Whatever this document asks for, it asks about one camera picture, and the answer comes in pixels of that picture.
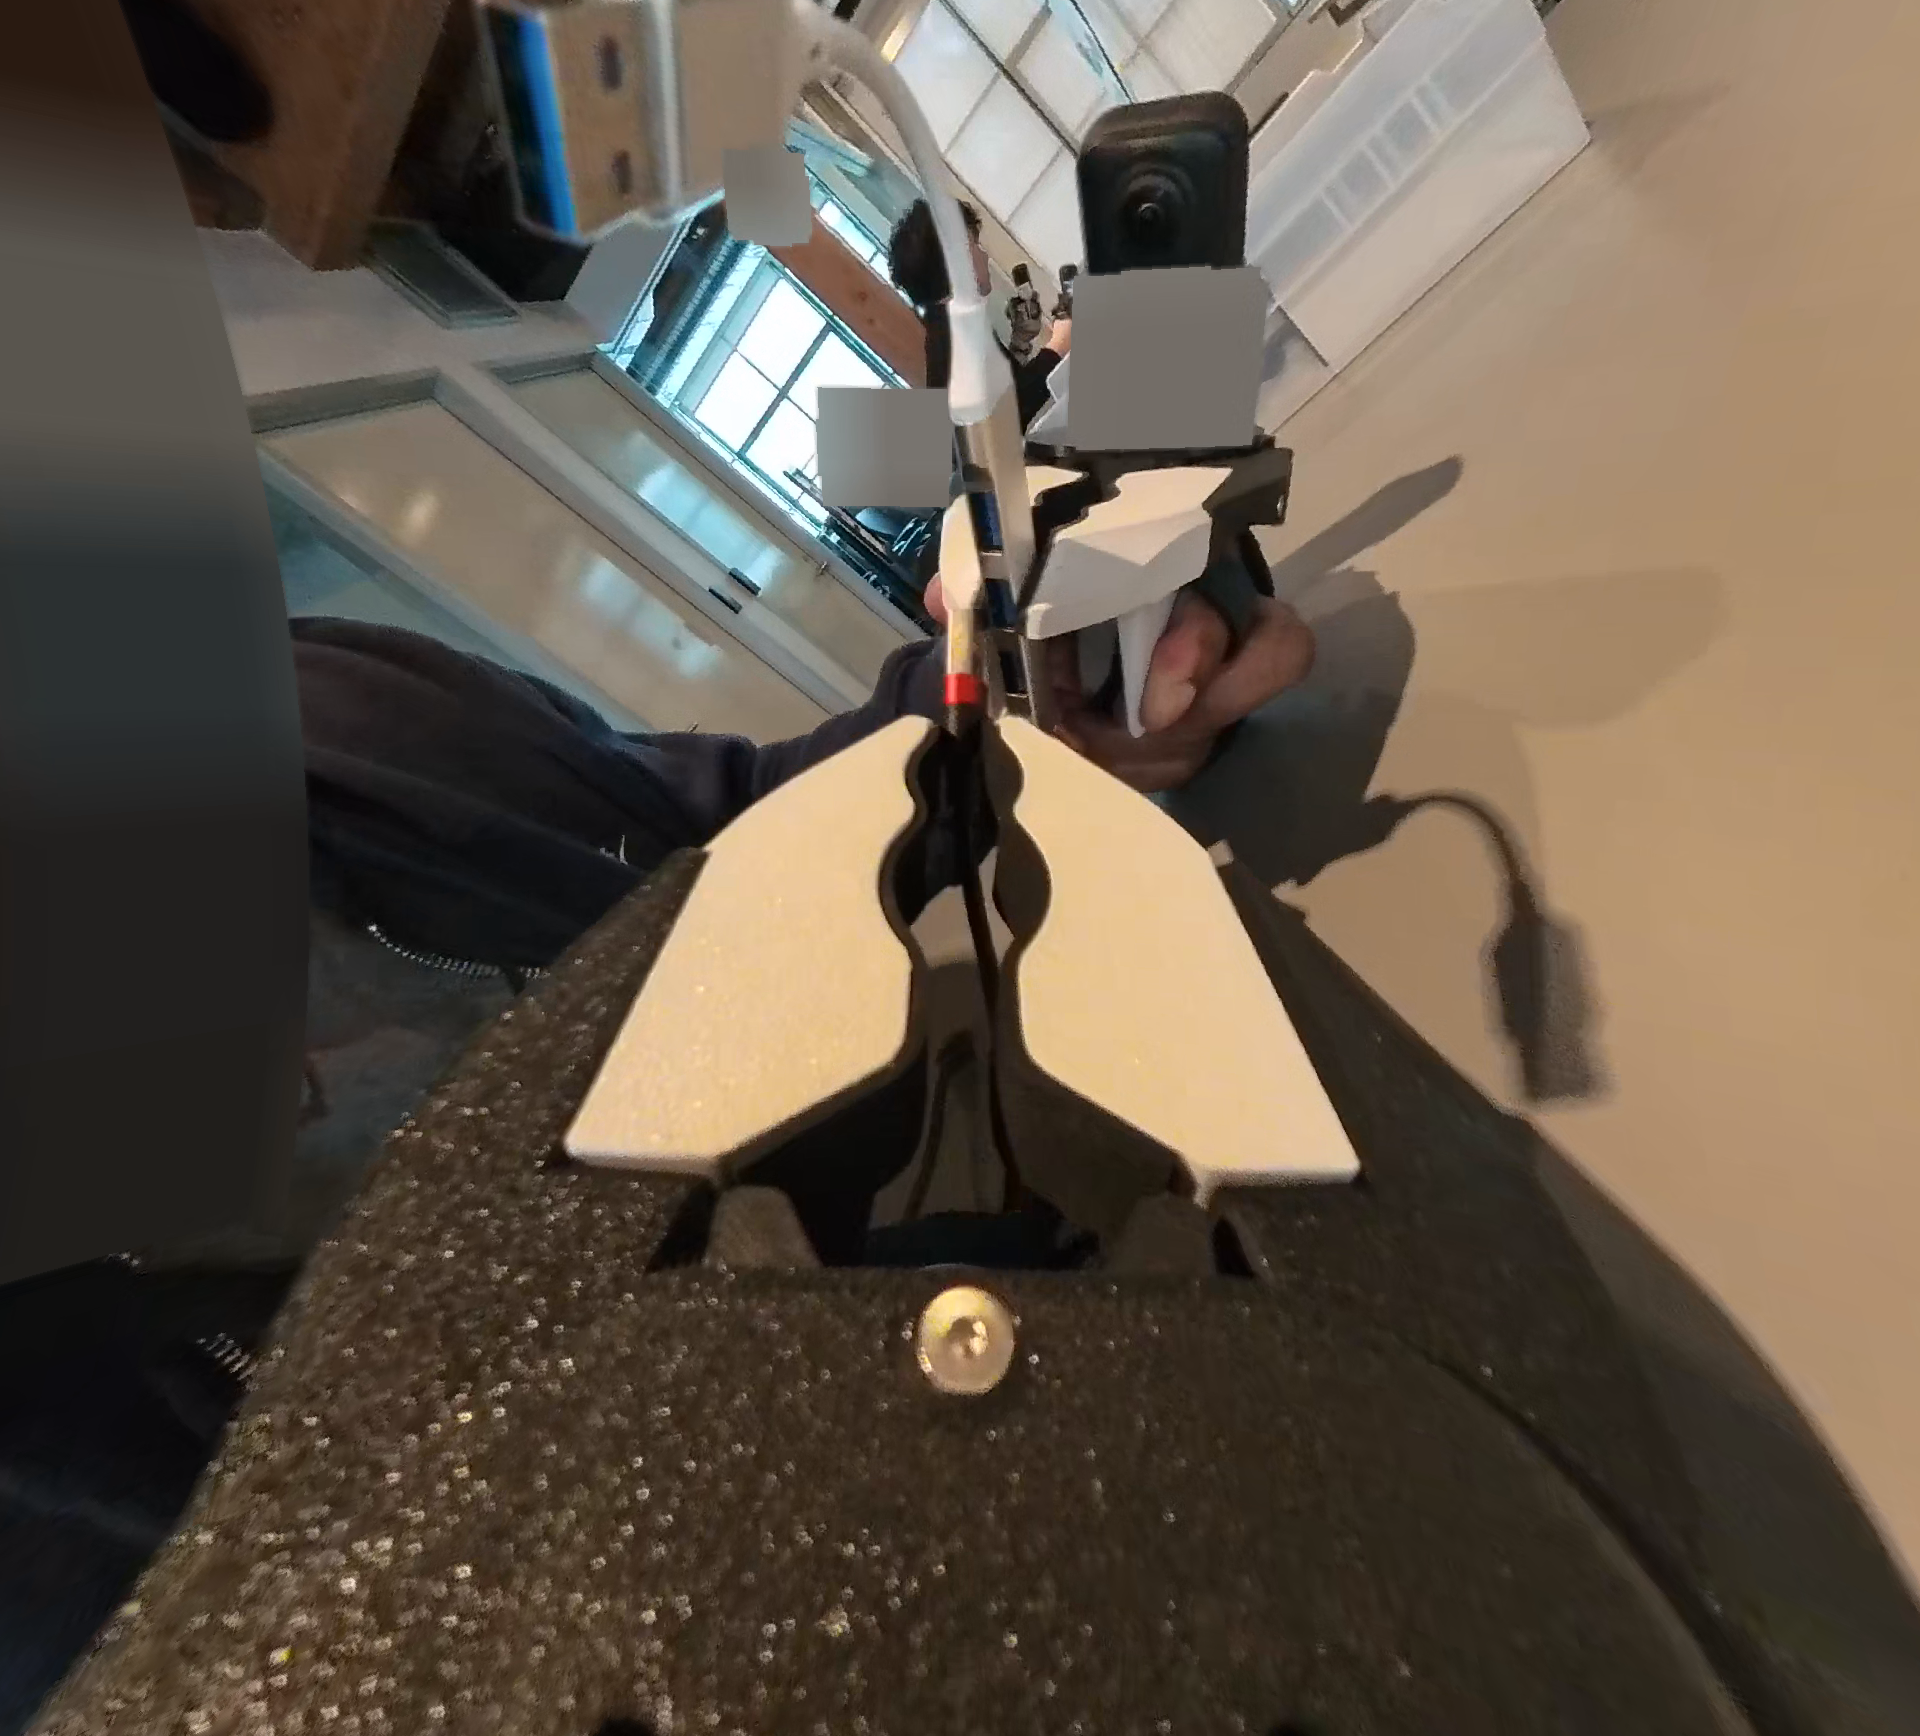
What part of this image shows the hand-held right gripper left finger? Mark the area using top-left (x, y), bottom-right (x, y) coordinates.
top-left (568, 713), bottom-right (956, 1185)

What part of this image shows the thin black cable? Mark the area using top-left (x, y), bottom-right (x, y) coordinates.
top-left (913, 415), bottom-right (1054, 1226)

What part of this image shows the person's left forearm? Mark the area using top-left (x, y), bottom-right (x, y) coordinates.
top-left (289, 626), bottom-right (962, 972)

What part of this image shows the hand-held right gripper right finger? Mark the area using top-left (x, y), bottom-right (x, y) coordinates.
top-left (982, 713), bottom-right (1362, 1206)

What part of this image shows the person's left hand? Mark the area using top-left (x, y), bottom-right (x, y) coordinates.
top-left (1068, 581), bottom-right (1319, 794)

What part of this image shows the person's torso in dark jacket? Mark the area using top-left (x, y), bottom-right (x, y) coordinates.
top-left (0, 930), bottom-right (600, 1618)

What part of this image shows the silver usb hub white cable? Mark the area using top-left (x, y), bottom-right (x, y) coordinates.
top-left (483, 0), bottom-right (1037, 717)

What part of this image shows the clear plastic bin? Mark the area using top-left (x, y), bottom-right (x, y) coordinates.
top-left (1238, 0), bottom-right (1596, 369)

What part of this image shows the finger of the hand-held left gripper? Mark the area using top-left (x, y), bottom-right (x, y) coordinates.
top-left (1022, 468), bottom-right (1232, 646)

